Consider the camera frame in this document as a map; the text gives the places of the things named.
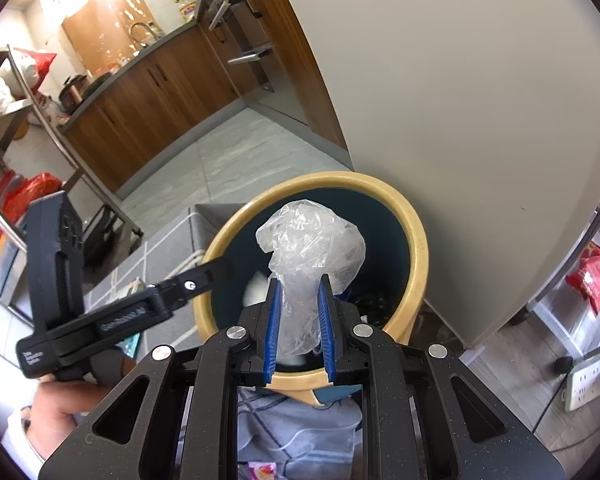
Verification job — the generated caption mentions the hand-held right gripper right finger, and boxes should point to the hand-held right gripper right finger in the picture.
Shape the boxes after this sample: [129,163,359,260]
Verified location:
[317,274,567,480]

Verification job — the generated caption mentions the steel shelf rack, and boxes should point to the steel shelf rack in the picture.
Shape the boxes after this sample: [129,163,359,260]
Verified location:
[0,35,146,322]

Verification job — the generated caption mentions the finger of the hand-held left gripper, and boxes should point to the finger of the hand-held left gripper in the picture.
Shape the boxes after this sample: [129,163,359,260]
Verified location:
[149,257,234,312]

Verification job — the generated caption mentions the steel kitchen faucet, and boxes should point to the steel kitchen faucet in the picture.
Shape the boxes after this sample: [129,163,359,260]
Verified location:
[129,21,160,51]

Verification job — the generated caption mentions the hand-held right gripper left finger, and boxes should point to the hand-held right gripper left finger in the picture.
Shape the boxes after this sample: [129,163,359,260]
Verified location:
[37,275,284,480]

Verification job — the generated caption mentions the wooden kitchen cabinets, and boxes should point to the wooden kitchen cabinets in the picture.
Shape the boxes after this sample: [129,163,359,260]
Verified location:
[60,0,354,194]

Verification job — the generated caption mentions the person's left hand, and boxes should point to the person's left hand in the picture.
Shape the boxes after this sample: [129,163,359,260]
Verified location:
[30,376,112,461]

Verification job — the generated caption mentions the small red and white bag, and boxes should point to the small red and white bag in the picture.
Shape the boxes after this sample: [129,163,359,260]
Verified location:
[15,47,59,92]

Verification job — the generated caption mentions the large red plastic bag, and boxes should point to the large red plastic bag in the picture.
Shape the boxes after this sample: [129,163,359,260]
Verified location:
[0,172,64,261]

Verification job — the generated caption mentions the black plug with cable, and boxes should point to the black plug with cable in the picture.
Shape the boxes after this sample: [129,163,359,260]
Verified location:
[532,357,574,432]

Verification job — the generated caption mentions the orange window panel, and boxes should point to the orange window panel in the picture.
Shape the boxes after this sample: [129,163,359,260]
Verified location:
[62,0,156,79]

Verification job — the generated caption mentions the dark cooking pot with lid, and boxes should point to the dark cooking pot with lid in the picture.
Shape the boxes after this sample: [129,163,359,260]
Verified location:
[60,74,89,114]

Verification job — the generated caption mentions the steel built-in oven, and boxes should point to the steel built-in oven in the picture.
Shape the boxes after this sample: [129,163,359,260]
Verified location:
[196,0,311,129]

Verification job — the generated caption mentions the grey checked tablecloth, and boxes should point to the grey checked tablecloth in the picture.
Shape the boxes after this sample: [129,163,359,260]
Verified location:
[82,203,364,480]

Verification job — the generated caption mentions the clear plastic storage box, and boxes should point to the clear plastic storage box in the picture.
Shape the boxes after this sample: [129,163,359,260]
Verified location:
[0,230,27,307]

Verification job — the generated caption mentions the white power strip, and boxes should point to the white power strip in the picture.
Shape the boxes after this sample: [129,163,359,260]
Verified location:
[562,344,600,414]

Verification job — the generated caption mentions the red plastic packet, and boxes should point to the red plastic packet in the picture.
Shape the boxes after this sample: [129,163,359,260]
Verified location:
[565,241,600,317]

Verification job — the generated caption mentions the beige refrigerator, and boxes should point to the beige refrigerator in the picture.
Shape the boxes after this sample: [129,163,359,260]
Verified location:
[267,0,600,352]

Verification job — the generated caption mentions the yellow rimmed dark bin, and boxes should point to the yellow rimmed dark bin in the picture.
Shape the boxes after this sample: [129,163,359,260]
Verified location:
[194,171,430,409]

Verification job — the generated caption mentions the clear plastic bag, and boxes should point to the clear plastic bag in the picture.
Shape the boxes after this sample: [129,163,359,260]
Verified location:
[256,200,368,357]

